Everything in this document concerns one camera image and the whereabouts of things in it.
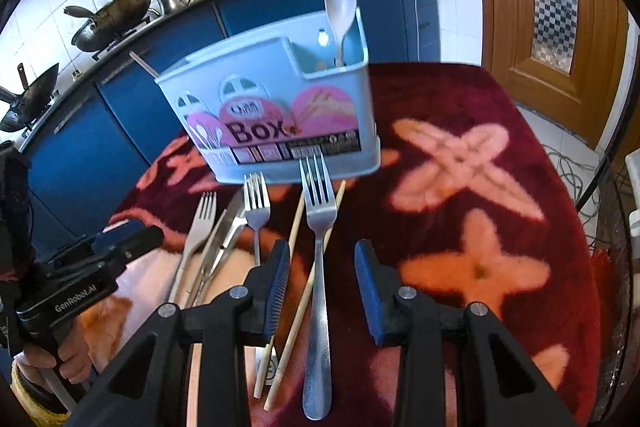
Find large steel fork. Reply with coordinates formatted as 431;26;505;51
299;154;337;421

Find large black wok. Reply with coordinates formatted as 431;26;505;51
63;0;151;52

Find red floral plush cloth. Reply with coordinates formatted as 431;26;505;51
81;63;601;426

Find light blue chopsticks box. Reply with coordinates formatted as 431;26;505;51
156;11;381;184

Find wooden door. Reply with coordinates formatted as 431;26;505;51
483;0;628;148

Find person's left hand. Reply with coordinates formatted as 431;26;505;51
14;317;92;391

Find black wire rack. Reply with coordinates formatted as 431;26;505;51
576;155;639;426

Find small black wok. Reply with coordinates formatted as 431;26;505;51
0;63;58;132

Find steel table knife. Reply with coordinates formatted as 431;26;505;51
186;188;247;308

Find blue kitchen cabinets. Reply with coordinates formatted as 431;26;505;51
21;0;440;255

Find white plastic spoon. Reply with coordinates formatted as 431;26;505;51
324;0;357;67

